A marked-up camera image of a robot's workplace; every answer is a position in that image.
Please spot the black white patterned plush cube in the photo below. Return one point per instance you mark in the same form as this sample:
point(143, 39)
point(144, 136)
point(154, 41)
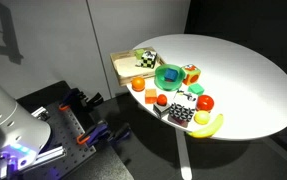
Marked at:
point(182, 111)

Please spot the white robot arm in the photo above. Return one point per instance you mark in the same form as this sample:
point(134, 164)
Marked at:
point(3, 126)

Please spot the wooden tray box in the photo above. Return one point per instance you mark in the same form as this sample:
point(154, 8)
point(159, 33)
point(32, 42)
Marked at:
point(126, 66)

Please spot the black white checkered plush cube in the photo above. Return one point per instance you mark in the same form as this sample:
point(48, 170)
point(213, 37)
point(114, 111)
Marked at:
point(148, 59)

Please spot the orange green plush cube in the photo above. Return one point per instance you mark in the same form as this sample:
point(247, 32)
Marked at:
point(191, 75)

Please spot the orange fruit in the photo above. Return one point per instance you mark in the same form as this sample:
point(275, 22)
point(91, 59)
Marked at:
point(138, 83)

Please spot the orange block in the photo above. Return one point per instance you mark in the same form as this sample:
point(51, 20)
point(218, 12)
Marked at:
point(150, 96)

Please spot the green plastic bowl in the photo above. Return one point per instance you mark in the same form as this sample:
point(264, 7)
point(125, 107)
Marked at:
point(161, 82)

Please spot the small red ball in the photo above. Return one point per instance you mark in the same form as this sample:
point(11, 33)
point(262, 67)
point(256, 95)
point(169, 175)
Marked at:
point(162, 99)

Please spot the small black grey cube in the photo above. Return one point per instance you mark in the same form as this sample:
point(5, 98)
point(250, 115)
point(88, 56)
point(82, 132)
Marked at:
point(161, 111)

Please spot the blue cube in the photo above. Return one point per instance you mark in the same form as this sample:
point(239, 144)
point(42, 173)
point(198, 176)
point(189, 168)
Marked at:
point(170, 74)

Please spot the green flat block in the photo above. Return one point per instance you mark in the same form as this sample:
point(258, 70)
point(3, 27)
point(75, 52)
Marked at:
point(195, 89)

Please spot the red tomato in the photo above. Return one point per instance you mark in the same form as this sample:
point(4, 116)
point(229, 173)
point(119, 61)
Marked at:
point(205, 102)

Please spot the yellow banana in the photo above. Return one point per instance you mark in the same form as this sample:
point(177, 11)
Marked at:
point(213, 128)

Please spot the black robot cart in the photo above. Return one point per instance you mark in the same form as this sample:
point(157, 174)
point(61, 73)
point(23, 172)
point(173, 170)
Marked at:
point(113, 166)

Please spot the perforated metal plate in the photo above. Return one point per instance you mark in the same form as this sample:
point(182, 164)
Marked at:
point(69, 133)

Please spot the white table pedestal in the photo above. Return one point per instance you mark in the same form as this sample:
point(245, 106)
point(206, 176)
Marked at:
point(183, 156)

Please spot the short aluminium rail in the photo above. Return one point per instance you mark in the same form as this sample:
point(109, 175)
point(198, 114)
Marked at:
point(40, 113)

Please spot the long aluminium rail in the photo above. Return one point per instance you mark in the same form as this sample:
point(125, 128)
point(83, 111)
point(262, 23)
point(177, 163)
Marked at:
point(51, 154)

